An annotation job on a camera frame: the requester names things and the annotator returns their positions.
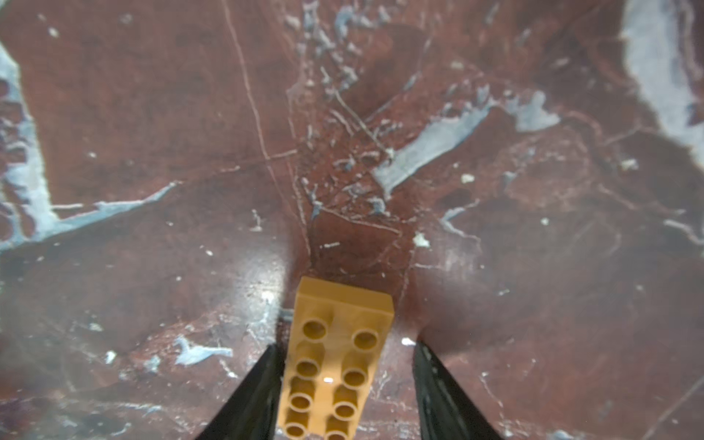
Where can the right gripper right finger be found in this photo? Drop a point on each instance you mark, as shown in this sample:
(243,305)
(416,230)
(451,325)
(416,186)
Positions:
(445,410)

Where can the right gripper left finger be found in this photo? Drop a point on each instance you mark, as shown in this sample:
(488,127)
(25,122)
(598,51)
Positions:
(252,410)

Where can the tan 2x4 lego brick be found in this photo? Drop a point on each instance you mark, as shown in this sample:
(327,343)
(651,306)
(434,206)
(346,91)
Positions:
(336,339)

